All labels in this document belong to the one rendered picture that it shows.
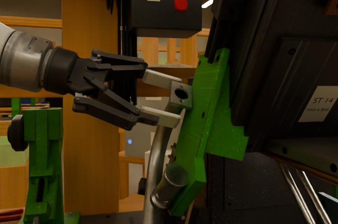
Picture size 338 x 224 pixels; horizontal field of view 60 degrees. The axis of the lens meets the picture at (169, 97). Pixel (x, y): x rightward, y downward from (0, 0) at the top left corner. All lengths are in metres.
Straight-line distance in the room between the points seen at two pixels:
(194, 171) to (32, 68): 0.28
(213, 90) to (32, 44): 0.28
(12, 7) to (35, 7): 0.68
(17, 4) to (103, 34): 10.17
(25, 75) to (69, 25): 0.34
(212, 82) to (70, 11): 0.47
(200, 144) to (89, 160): 0.43
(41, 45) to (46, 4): 10.34
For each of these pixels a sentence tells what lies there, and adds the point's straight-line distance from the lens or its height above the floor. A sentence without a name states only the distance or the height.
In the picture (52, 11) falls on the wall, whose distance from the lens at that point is 10.77.
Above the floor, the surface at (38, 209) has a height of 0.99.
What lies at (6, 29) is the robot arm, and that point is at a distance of 0.52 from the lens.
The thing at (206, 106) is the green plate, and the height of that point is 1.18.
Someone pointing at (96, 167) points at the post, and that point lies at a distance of 0.81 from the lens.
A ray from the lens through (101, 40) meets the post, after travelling 0.79.
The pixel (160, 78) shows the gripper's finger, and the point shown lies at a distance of 0.55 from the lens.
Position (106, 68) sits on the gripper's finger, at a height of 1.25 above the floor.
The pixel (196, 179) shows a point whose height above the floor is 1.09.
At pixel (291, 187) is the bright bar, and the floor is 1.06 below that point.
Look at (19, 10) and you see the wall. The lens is 10.88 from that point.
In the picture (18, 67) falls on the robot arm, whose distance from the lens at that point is 0.49.
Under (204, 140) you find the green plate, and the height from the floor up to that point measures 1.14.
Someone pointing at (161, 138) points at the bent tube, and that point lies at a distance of 0.57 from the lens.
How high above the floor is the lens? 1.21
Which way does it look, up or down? 2 degrees down
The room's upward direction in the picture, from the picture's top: straight up
